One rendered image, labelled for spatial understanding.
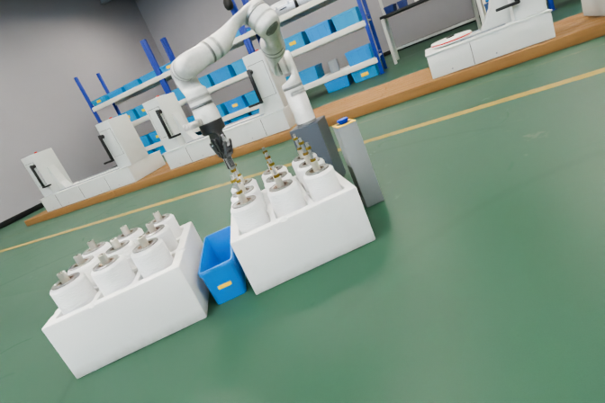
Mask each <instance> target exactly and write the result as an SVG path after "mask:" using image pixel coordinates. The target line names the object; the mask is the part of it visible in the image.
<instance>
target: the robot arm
mask: <svg viewBox="0 0 605 403"><path fill-rule="evenodd" d="M245 24H246V25H247V26H248V27H249V28H251V29H252V30H253V31H254V32H255V33H256V34H257V35H258V36H260V37H261V38H260V47H261V49H262V51H263V53H264V54H265V56H266V58H267V61H268V64H269V66H270V69H271V70H272V72H273V74H274V75H275V76H282V75H285V74H287V73H289V72H291V76H290V78H289V79H288V80H287V81H286V82H285V83H284V84H283V85H282V88H283V91H284V95H285V97H286V100H287V102H288V104H289V106H290V109H291V111H292V113H293V116H294V119H295V121H296V124H297V126H298V127H302V126H305V125H308V124H310V123H312V122H314V121H316V117H315V115H314V112H313V110H312V106H311V104H310V101H309V99H308V96H307V94H306V92H305V90H304V87H303V83H302V80H301V78H300V76H299V74H298V71H297V68H296V65H295V62H294V60H293V56H292V54H291V52H290V51H289V50H285V43H284V38H283V36H282V33H281V29H280V21H279V17H278V14H277V13H276V12H275V11H274V10H273V9H272V8H271V7H270V6H269V5H268V4H266V3H265V2H264V1H263V0H251V1H249V2H248V3H247V4H245V5H244V6H243V7H242V8H241V9H240V10H239V11H238V12H237V13H235V14H234V15H233V16H232V17H231V18H230V19H229V20H228V21H227V22H226V23H225V24H224V25H223V26H222V27H221V28H220V29H219V30H218V31H217V32H215V33H214V34H212V35H211V36H209V37H208V38H206V39H205V40H203V41H201V42H200V43H199V44H197V45H196V46H195V47H193V48H191V49H189V50H187V51H186V52H184V53H182V54H181V55H179V56H178V57H177V58H176V59H175V60H174V61H173V62H172V63H171V66H170V72H171V75H172V77H173V79H174V81H175V82H176V84H177V86H178V87H179V89H180V90H181V92H182V93H183V94H184V96H185V98H186V100H187V102H188V104H189V106H190V108H191V110H192V112H193V115H194V118H195V121H192V122H190V123H187V124H185V125H183V129H184V131H189V130H193V129H196V128H198V127H199V129H200V131H201V132H202V134H203V136H208V135H209V138H210V141H211V143H210V144H209V145H210V147H211V148H212V150H213V151H214V152H215V153H216V155H217V156H218V157H221V159H223V161H224V163H225V165H226V166H227V168H228V169H233V168H235V167H236V165H235V163H234V161H233V159H232V157H231V154H233V148H232V142H231V139H227V137H226V135H225V134H224V133H223V131H222V129H224V128H225V124H224V122H223V120H222V117H221V115H220V113H219V111H218V109H217V107H216V105H215V104H214V102H213V100H212V98H211V96H210V94H209V92H208V90H207V88H206V87H205V86H204V85H201V83H200V82H199V80H198V78H197V75H198V74H199V73H200V72H202V71H203V70H204V69H205V68H207V67H208V66H210V65H211V64H213V63H215V62H216V61H217V60H219V59H220V58H222V57H224V56H225V55H226V54H227V53H228V52H229V51H230V49H231V47H232V44H233V41H234V39H235V36H236V33H237V31H238V29H239V28H240V27H241V26H243V25H245Z"/></svg>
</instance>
